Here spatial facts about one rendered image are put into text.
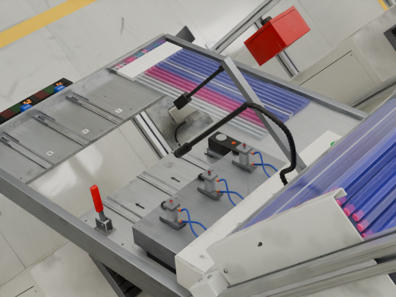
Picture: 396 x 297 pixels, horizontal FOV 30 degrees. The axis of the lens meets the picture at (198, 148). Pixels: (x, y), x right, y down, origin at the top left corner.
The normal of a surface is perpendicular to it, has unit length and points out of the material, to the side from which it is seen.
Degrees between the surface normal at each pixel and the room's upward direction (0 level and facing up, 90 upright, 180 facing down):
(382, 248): 90
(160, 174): 43
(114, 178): 0
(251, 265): 90
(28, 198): 90
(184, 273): 90
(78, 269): 0
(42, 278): 0
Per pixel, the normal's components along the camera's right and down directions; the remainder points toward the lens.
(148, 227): -0.05, -0.79
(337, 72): -0.66, 0.48
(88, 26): 0.47, -0.33
